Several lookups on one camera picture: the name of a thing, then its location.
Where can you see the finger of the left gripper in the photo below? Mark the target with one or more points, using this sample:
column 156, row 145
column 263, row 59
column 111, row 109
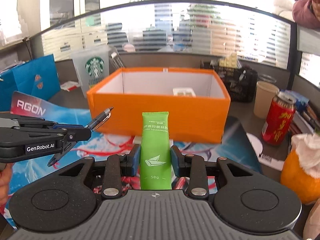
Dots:
column 57, row 124
column 68, row 138

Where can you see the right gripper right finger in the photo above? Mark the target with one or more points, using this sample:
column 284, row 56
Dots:
column 193, row 167

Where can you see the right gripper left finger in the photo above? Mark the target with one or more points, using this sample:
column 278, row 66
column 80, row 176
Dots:
column 118, row 166

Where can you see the dark ballpoint pen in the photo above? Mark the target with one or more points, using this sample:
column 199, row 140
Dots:
column 99, row 120

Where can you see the green cream tube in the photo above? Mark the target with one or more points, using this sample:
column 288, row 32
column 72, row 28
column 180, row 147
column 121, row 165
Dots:
column 155, row 158

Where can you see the white remote control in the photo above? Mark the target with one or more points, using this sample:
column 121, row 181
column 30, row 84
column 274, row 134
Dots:
column 184, row 91

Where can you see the operator left hand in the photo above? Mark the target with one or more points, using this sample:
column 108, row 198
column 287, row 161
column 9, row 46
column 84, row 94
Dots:
column 5, row 178

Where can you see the blue paper bag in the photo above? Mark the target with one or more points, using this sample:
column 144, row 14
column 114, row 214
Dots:
column 37, row 77

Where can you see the red white card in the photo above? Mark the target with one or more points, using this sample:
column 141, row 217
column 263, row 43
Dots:
column 69, row 86

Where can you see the AGON blue desk mat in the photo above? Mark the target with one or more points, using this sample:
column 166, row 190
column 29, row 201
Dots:
column 235, row 144

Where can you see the orange cardboard box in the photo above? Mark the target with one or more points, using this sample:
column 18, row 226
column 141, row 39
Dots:
column 133, row 91

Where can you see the Starbucks plastic cup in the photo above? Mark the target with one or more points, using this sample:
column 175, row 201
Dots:
column 91, row 66

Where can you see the grey open carton box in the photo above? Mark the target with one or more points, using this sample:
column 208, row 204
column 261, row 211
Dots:
column 114, row 58

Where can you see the red drink can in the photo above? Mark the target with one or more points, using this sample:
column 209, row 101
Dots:
column 279, row 118

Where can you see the black mesh desk organizer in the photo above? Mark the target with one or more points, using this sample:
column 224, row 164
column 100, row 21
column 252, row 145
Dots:
column 239, row 82

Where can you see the brown paper cup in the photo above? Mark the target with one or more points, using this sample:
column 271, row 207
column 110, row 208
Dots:
column 264, row 94

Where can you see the beige building block plate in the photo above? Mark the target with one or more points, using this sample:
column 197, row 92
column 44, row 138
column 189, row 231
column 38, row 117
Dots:
column 231, row 61

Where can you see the white storage cabinet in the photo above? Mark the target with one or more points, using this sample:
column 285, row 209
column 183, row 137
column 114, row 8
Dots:
column 40, row 15

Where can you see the orange fruit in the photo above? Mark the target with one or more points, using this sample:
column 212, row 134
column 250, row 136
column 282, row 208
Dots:
column 295, row 178

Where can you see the crumpled white tissue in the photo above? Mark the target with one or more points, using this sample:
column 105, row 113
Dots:
column 306, row 147

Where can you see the glass desk partition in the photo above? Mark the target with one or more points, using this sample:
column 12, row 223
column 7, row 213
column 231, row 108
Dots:
column 200, row 27

